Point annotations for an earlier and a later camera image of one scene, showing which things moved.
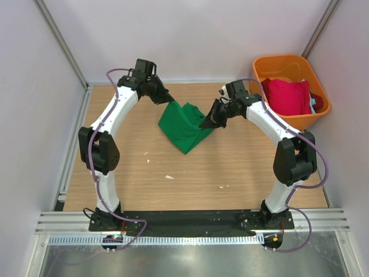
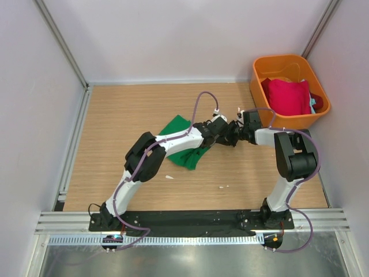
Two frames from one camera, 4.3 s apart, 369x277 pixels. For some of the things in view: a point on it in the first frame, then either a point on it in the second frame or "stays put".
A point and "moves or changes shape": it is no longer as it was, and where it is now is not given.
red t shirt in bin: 289,98 stays put
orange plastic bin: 291,90 stays put
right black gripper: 214,120 -> 233,124
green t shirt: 181,125 moves or changes shape
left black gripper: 164,96 -> 205,124
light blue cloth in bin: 312,102 stays put
